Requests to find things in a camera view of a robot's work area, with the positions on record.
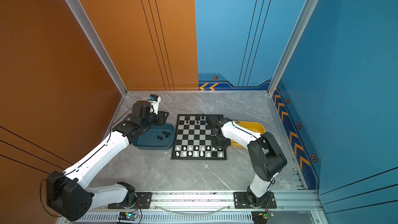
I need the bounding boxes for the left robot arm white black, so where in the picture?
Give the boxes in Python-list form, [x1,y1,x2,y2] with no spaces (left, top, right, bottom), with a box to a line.
[40,94,169,222]

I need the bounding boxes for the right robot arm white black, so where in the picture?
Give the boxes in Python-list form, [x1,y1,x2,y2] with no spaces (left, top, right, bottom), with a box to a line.
[206,115,288,209]

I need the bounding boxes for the white chess pieces row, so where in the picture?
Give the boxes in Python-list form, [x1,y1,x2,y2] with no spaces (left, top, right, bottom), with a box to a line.
[172,145,227,160]

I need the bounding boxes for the black chess pieces in tray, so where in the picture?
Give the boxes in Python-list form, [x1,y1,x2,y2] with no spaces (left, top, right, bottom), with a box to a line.
[156,130,171,141]

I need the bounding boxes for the black chess pieces on board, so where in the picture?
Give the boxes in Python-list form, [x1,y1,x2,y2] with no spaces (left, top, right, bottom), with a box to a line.
[177,114,210,125]

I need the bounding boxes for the right circuit board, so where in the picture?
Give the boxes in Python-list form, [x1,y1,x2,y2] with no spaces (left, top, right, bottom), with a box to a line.
[251,212,275,224]

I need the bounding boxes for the left green circuit board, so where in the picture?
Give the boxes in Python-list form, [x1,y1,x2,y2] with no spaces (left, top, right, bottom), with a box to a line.
[117,212,140,224]

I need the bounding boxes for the teal plastic tray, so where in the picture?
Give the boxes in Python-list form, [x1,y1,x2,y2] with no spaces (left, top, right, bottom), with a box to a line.
[132,123,175,150]

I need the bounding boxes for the black white chessboard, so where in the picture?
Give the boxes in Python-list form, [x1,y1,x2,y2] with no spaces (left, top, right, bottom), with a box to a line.
[171,122,227,161]

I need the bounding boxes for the yellow plastic tray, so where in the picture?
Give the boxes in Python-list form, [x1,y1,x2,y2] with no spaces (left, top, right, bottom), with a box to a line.
[231,120,266,148]

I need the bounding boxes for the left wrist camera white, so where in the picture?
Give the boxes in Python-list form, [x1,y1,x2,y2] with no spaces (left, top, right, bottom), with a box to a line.
[148,94,161,114]

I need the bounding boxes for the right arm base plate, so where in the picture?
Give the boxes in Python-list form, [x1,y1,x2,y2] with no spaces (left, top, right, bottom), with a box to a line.
[233,191,277,209]

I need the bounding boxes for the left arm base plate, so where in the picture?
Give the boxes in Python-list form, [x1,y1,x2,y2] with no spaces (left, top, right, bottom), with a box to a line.
[107,192,152,209]

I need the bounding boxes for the aluminium mounting rail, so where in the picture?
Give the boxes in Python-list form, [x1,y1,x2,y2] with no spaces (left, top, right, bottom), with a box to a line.
[77,190,328,224]

